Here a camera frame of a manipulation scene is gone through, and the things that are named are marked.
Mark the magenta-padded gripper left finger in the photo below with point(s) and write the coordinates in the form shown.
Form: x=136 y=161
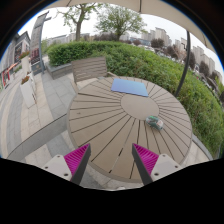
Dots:
x=74 y=159

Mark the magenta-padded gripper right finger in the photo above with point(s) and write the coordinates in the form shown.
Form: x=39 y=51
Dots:
x=148 y=159

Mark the transparent computer mouse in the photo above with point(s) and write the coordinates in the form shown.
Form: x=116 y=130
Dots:
x=155 y=122

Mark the blue mouse pad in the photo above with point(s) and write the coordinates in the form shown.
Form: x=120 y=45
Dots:
x=130 y=87

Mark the white flower planter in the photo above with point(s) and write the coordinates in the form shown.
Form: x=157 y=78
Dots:
x=27 y=93

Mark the slatted wooden chair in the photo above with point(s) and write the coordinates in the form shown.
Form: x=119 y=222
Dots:
x=88 y=68

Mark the green hedge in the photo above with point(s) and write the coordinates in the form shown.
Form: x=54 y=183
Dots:
x=150 y=66

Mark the tall sign pillar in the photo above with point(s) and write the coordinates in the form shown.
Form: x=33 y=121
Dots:
x=36 y=40

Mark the high-rise buildings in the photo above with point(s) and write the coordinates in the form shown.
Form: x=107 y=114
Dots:
x=160 y=33

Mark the sparse-leaved tree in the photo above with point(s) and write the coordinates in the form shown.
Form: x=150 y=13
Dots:
x=78 y=30

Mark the leafy round tree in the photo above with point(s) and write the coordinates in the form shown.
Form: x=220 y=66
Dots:
x=120 y=20

